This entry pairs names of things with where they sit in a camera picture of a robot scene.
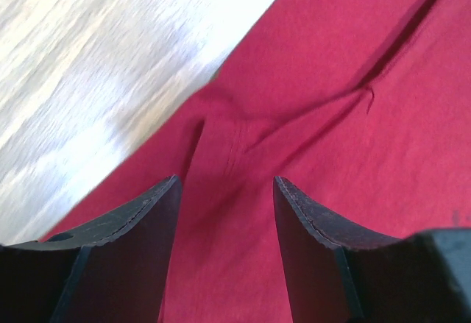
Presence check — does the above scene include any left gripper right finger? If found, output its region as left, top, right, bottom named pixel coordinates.
left=273, top=177, right=470, bottom=322

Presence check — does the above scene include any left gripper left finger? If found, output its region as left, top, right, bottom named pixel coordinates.
left=1, top=176, right=182, bottom=322

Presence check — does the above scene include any dark red t shirt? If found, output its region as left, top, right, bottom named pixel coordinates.
left=55, top=0, right=470, bottom=322

